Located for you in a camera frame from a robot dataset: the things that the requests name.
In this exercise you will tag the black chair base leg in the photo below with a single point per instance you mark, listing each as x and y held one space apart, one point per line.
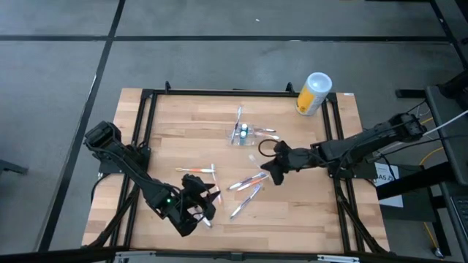
11 167

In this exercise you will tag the teal mouthwash bottle white cap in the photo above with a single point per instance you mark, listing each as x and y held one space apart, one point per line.
244 128
242 135

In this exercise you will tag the dark keyboard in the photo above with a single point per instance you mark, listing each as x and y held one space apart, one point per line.
461 215

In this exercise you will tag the black aluminium table frame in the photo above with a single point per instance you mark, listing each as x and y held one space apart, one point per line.
183 92

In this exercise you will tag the white paper sheet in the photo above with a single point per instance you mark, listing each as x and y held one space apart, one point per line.
391 193

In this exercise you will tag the clear acrylic organizer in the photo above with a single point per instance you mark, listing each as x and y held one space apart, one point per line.
257 141

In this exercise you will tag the gray desk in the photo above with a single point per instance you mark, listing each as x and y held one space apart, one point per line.
444 102

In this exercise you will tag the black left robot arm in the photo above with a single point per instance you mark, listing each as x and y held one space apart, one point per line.
128 164

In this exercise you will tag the white canister yellow label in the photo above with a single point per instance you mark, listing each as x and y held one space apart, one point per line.
313 94

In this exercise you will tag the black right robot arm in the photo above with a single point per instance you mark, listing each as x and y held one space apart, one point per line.
365 140

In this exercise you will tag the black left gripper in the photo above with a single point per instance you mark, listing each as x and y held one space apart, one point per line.
194 197

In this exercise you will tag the purple white toothbrush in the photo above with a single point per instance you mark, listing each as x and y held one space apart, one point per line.
266 130

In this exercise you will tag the black desk support beam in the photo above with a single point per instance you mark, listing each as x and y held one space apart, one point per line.
420 180

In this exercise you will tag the metal camera mount bar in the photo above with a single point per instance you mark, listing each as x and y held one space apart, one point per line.
234 256

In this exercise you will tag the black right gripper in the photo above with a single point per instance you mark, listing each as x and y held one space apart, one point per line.
300 159

